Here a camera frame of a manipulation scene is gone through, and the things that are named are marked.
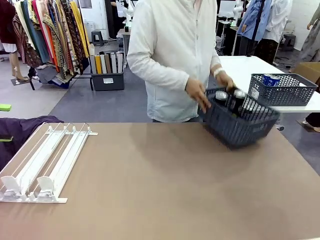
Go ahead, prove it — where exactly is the person's left hand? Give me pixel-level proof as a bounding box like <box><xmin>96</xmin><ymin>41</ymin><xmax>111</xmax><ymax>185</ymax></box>
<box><xmin>215</xmin><ymin>71</ymin><xmax>237</xmax><ymax>92</ymax></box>

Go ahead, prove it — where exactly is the person's right hand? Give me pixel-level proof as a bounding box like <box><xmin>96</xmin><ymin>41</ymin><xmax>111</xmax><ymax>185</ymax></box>
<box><xmin>185</xmin><ymin>77</ymin><xmax>212</xmax><ymax>114</ymax></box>

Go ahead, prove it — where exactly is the black Pepsi can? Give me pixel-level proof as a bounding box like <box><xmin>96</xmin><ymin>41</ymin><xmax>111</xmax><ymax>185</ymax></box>
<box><xmin>214</xmin><ymin>90</ymin><xmax>229</xmax><ymax>107</ymax></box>
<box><xmin>232</xmin><ymin>89</ymin><xmax>248</xmax><ymax>115</ymax></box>

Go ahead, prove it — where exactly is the grey plastic lattice basket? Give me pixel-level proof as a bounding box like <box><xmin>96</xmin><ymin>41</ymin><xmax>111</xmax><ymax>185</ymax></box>
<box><xmin>247</xmin><ymin>72</ymin><xmax>319</xmax><ymax>107</ymax></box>
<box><xmin>197</xmin><ymin>87</ymin><xmax>281</xmax><ymax>151</ymax></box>

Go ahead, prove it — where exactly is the person's right forearm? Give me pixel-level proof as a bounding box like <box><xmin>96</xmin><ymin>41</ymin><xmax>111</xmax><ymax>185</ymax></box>
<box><xmin>126</xmin><ymin>49</ymin><xmax>194</xmax><ymax>89</ymax></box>

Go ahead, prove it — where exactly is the person's left forearm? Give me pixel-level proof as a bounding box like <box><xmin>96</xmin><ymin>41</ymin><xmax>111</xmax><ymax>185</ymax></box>
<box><xmin>209</xmin><ymin>49</ymin><xmax>223</xmax><ymax>72</ymax></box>

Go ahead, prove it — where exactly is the white can dispenser rack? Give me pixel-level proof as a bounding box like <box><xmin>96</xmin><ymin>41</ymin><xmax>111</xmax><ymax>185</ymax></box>
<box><xmin>0</xmin><ymin>122</ymin><xmax>99</xmax><ymax>204</ymax></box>

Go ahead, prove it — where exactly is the white dispenser pusher paddle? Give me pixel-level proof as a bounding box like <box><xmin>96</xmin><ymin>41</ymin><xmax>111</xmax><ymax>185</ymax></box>
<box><xmin>0</xmin><ymin>175</ymin><xmax>22</xmax><ymax>199</ymax></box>
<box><xmin>36</xmin><ymin>175</ymin><xmax>55</xmax><ymax>196</ymax></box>

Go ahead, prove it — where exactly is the white side table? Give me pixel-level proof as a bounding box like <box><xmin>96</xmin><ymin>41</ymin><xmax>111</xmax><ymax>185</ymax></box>
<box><xmin>216</xmin><ymin>55</ymin><xmax>320</xmax><ymax>113</ymax></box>

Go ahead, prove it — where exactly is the person in white jacket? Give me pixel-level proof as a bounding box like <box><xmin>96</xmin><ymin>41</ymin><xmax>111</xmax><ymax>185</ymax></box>
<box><xmin>126</xmin><ymin>0</ymin><xmax>222</xmax><ymax>124</ymax></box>

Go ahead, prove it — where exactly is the black stand pole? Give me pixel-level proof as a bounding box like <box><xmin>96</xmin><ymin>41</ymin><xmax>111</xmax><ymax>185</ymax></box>
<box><xmin>246</xmin><ymin>0</ymin><xmax>266</xmax><ymax>58</ymax></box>

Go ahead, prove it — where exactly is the dark plastic stool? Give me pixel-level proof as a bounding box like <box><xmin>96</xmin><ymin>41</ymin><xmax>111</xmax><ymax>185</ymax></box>
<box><xmin>283</xmin><ymin>33</ymin><xmax>297</xmax><ymax>52</ymax></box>

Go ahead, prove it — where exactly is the white material roll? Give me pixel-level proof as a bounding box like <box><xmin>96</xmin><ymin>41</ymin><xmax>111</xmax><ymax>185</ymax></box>
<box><xmin>115</xmin><ymin>51</ymin><xmax>124</xmax><ymax>74</ymax></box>
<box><xmin>99</xmin><ymin>53</ymin><xmax>108</xmax><ymax>75</ymax></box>

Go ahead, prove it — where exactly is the brown cardboard box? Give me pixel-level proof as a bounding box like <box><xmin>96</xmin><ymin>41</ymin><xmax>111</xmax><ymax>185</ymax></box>
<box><xmin>292</xmin><ymin>61</ymin><xmax>320</xmax><ymax>86</ymax></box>

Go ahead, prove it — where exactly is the grey storage bin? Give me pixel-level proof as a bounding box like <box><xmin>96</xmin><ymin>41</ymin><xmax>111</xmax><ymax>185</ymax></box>
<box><xmin>90</xmin><ymin>70</ymin><xmax>125</xmax><ymax>92</ymax></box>

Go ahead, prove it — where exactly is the brown material roll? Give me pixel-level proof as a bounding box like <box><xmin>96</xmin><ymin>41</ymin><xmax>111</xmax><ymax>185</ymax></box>
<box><xmin>104</xmin><ymin>53</ymin><xmax>113</xmax><ymax>74</ymax></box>

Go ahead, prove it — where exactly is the bystander's foot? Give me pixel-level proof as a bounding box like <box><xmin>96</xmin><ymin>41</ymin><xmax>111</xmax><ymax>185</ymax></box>
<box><xmin>301</xmin><ymin>112</ymin><xmax>320</xmax><ymax>133</ymax></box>

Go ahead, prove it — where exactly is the yellow material roll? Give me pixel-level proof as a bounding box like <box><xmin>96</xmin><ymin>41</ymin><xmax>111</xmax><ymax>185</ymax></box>
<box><xmin>94</xmin><ymin>54</ymin><xmax>103</xmax><ymax>75</ymax></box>

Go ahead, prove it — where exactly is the light grey material roll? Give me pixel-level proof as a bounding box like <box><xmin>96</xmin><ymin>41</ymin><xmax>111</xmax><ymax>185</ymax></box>
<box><xmin>89</xmin><ymin>54</ymin><xmax>98</xmax><ymax>75</ymax></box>

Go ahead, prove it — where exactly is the grey plastic stool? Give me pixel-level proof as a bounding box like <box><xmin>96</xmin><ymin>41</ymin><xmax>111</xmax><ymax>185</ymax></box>
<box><xmin>90</xmin><ymin>30</ymin><xmax>105</xmax><ymax>47</ymax></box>

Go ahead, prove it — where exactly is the yellow hanging garment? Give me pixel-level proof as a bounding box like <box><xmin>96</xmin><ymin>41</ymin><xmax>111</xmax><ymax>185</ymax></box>
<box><xmin>70</xmin><ymin>1</ymin><xmax>90</xmax><ymax>59</ymax></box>

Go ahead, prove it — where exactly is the dark patterned hanging garment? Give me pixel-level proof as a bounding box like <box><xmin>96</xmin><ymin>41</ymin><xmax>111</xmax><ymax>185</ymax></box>
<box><xmin>60</xmin><ymin>0</ymin><xmax>84</xmax><ymax>72</ymax></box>

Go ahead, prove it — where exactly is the grey cloth pile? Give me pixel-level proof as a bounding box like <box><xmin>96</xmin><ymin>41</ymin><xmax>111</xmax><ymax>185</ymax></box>
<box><xmin>35</xmin><ymin>64</ymin><xmax>74</xmax><ymax>85</ymax></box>

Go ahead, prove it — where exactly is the green patterned hanging garment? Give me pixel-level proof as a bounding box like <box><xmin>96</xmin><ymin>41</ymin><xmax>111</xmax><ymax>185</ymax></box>
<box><xmin>41</xmin><ymin>9</ymin><xmax>69</xmax><ymax>76</ymax></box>

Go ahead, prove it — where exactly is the teal hanging garment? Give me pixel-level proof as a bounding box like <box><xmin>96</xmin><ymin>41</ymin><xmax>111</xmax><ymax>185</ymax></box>
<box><xmin>20</xmin><ymin>0</ymin><xmax>51</xmax><ymax>64</ymax></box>

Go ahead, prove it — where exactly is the dark purple cloth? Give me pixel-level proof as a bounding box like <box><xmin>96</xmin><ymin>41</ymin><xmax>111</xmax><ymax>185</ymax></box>
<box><xmin>0</xmin><ymin>115</ymin><xmax>65</xmax><ymax>172</ymax></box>

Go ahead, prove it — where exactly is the mannequin in dark red dress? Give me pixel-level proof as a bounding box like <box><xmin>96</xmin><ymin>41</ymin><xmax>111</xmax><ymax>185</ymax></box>
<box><xmin>0</xmin><ymin>0</ymin><xmax>30</xmax><ymax>85</ymax></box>

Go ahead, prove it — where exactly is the black clothes rack frame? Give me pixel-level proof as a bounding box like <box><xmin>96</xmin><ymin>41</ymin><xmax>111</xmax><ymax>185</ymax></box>
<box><xmin>29</xmin><ymin>0</ymin><xmax>95</xmax><ymax>91</ymax></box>

